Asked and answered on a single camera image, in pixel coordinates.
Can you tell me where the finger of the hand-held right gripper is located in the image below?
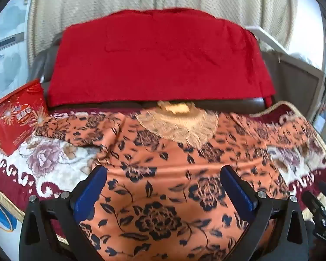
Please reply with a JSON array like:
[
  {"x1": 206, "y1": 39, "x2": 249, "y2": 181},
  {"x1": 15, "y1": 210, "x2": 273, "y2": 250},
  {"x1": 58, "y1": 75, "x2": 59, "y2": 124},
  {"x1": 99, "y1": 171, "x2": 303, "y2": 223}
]
[{"x1": 301, "y1": 190, "x2": 326, "y2": 217}]

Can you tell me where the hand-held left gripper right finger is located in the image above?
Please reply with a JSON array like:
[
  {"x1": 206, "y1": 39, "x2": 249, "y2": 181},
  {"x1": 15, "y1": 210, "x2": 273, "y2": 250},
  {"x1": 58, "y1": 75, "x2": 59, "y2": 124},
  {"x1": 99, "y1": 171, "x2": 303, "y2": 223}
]
[{"x1": 220, "y1": 165, "x2": 311, "y2": 261}]

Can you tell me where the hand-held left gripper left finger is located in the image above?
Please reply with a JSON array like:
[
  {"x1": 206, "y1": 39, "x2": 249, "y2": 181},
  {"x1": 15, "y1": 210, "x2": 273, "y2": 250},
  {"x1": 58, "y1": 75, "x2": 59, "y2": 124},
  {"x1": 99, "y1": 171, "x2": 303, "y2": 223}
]
[{"x1": 18, "y1": 165, "x2": 109, "y2": 261}]

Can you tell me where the orange floral garment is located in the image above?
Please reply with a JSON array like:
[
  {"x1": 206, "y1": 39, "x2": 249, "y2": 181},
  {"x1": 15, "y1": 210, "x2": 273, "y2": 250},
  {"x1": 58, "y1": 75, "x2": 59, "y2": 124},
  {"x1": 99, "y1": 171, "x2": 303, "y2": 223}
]
[{"x1": 34, "y1": 100, "x2": 325, "y2": 261}]

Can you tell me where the floral plush blanket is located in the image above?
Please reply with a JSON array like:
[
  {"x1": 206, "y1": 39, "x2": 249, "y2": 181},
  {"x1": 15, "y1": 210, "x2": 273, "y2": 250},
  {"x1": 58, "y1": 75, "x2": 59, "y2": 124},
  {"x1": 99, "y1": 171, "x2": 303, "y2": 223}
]
[{"x1": 0, "y1": 102, "x2": 326, "y2": 248}]

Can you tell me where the brown leather sofa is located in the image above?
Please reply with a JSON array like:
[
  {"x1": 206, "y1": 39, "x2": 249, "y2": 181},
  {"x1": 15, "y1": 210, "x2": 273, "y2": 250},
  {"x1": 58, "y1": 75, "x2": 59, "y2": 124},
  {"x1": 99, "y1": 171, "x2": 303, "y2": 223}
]
[{"x1": 30, "y1": 41, "x2": 281, "y2": 115}]

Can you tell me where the blue bag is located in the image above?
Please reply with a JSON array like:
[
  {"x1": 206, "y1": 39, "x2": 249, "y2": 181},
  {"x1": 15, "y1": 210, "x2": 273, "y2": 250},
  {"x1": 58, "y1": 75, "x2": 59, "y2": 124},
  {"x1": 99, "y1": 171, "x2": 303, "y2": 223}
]
[{"x1": 0, "y1": 193, "x2": 18, "y2": 231}]

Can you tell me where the red gift box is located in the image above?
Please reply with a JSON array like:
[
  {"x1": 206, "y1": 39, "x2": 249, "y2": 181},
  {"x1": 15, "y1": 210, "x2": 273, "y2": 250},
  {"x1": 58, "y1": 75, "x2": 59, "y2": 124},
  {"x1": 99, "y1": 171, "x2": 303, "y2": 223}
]
[{"x1": 0, "y1": 79, "x2": 51, "y2": 157}]

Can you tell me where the white framed panel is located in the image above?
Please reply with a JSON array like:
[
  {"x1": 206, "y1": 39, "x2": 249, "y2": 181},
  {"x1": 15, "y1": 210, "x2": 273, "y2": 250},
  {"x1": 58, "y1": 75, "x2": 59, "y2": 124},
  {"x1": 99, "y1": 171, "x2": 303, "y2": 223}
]
[{"x1": 244, "y1": 24, "x2": 325, "y2": 123}]

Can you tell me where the red cloth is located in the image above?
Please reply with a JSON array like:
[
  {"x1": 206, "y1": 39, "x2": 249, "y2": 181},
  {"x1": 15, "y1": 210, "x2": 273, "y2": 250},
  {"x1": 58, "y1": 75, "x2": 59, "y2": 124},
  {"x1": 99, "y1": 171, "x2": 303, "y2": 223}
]
[{"x1": 47, "y1": 9, "x2": 278, "y2": 108}]

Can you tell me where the white glass cabinet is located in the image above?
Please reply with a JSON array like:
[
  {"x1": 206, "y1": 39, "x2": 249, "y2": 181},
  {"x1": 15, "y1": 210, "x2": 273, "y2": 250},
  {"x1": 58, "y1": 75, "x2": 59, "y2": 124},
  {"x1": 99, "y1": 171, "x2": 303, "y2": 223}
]
[{"x1": 0, "y1": 0, "x2": 33, "y2": 104}]

